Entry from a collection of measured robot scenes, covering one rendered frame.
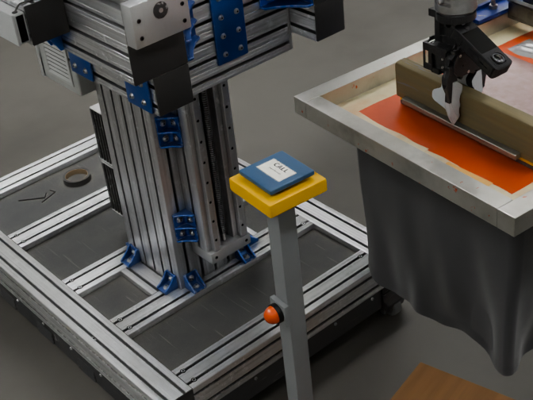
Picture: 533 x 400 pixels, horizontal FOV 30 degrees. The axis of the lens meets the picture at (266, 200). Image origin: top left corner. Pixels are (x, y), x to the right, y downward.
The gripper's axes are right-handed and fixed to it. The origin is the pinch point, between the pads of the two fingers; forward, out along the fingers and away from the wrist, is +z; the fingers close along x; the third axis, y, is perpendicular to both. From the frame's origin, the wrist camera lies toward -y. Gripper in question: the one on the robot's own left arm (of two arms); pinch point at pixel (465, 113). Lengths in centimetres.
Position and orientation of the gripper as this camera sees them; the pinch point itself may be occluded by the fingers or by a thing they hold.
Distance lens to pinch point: 188.8
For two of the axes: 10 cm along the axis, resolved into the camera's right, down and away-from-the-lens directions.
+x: -8.0, 3.9, -4.5
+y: -5.9, -3.8, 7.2
